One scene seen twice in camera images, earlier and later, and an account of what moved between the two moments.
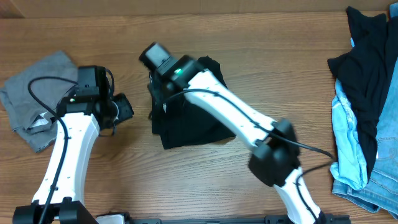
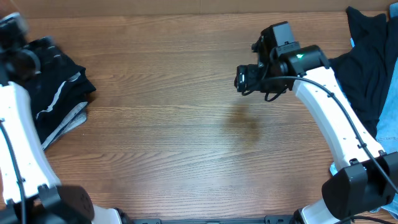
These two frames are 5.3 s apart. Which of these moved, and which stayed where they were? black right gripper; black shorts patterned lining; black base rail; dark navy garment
Moved: black shorts patterned lining; black right gripper
Stayed: black base rail; dark navy garment
